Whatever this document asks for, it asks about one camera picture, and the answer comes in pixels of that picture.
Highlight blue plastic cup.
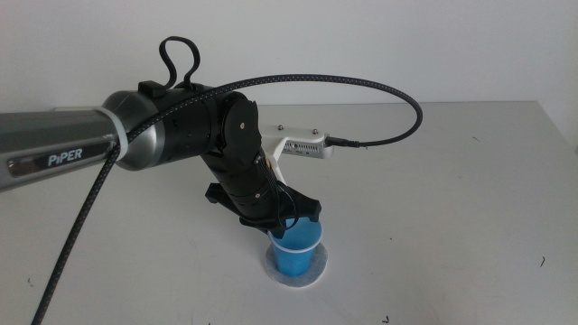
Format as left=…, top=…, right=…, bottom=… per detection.
left=267, top=218, right=325, bottom=278

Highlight round white cup mat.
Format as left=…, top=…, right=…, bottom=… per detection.
left=264, top=243, right=330, bottom=289

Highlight thin black wire bundle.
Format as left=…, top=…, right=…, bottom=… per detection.
left=258, top=155, right=300, bottom=228

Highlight white wrist camera with mount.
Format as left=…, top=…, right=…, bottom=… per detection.
left=258, top=124, right=336, bottom=187

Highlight thick braided black cable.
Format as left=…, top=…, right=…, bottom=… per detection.
left=30, top=73, right=424, bottom=325

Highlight white cable tie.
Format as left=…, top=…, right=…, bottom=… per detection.
left=96, top=107, right=130, bottom=158

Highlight looped black cable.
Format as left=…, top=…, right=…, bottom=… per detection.
left=158, top=35, right=201, bottom=90

